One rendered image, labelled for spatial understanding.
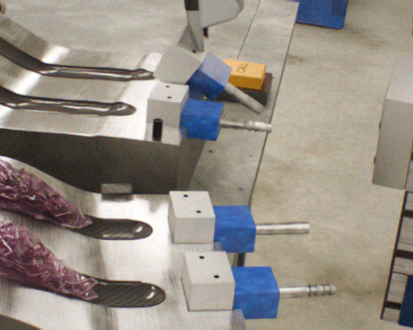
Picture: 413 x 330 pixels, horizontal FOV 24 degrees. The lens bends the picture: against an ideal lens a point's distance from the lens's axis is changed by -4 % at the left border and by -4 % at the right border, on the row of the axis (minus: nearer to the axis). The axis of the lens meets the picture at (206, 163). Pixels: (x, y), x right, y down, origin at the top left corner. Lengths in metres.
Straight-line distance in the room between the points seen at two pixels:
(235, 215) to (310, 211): 1.86
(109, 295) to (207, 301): 0.08
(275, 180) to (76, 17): 1.38
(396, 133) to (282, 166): 2.12
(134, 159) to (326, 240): 1.67
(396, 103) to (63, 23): 0.86
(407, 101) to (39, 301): 0.37
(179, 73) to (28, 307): 0.46
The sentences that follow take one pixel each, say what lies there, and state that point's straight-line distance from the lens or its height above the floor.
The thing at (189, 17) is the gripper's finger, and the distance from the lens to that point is 1.10.
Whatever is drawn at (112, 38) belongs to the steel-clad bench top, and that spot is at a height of 0.80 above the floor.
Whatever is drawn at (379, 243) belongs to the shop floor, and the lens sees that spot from 2.66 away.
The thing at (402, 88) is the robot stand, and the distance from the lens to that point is 0.91.
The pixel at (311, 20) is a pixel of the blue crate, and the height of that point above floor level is 0.03.
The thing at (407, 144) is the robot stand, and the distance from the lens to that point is 0.90.
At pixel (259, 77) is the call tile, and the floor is 0.84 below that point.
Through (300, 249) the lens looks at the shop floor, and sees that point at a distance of 2.58.
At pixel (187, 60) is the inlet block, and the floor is 0.93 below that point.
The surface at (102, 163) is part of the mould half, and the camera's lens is 1.02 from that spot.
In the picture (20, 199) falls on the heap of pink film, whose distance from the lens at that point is 0.86.
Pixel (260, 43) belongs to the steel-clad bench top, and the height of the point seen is 0.80.
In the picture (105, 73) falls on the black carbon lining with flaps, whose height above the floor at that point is 0.88.
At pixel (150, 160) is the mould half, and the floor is 0.87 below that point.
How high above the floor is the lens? 1.31
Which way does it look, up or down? 26 degrees down
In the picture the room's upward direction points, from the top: 5 degrees clockwise
